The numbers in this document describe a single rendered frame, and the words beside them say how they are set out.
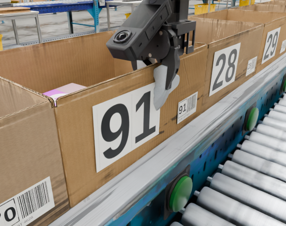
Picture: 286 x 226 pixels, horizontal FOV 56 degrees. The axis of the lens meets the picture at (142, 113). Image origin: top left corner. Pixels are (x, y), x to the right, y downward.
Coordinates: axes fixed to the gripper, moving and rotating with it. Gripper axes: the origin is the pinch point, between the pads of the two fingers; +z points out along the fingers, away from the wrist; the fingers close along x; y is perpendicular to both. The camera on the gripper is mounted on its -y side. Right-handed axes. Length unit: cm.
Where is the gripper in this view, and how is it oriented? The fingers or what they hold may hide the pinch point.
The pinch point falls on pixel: (152, 104)
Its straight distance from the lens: 48.1
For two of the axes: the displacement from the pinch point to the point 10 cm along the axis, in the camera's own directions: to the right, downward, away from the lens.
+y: 6.3, -3.5, 7.0
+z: 0.0, 9.0, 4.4
